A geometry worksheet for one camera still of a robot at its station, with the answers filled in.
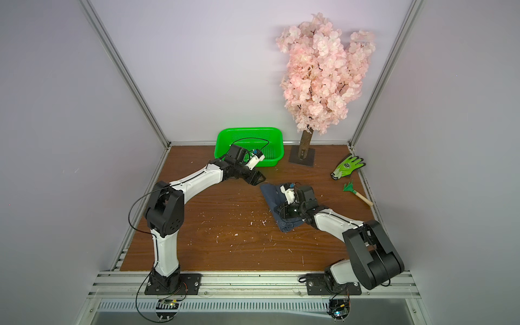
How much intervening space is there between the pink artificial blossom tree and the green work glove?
0.35 meters

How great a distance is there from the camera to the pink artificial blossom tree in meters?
0.62

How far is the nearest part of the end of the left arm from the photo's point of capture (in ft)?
2.33

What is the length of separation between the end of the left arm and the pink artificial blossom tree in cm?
30

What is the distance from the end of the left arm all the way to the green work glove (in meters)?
0.41

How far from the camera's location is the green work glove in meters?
1.05
